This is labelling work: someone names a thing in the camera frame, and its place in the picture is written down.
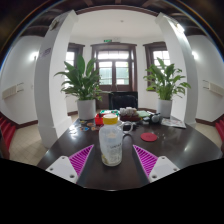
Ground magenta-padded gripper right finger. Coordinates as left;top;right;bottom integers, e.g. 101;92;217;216
132;144;181;188

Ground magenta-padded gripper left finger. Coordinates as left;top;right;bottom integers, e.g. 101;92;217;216
45;144;96;188

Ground clear bottle with yellow cap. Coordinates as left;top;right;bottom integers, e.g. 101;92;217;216
98;113;124;167

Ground flat round red coaster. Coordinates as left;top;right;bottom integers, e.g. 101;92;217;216
140;132;158;143

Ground printed magazine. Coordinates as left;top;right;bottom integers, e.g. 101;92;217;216
160;116;187;130

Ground dark grey rounded object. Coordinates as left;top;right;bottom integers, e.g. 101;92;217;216
142;112;164;126

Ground pale green paper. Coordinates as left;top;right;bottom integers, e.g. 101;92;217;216
136;110;152;119

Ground red plastic box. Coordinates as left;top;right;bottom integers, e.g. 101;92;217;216
94;112;107;126

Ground green plant in white pot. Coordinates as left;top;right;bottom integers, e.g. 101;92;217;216
143;57;192;118
54;54;104;121

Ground red carpeted stairs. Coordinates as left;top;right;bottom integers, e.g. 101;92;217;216
214;116;224;143
0;113;17;151

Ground green box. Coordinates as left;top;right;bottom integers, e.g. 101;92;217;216
99;109;120;117

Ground black chair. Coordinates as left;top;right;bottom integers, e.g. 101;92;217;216
108;90;139;111

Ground brown wooden double door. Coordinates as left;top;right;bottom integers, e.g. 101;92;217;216
90;42;138;93

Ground brown-framed window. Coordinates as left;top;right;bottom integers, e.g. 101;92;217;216
143;41;172;69
65;42;86;69

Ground white wall unit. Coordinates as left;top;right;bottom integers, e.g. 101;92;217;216
2;82;25;100
203;79;224;97

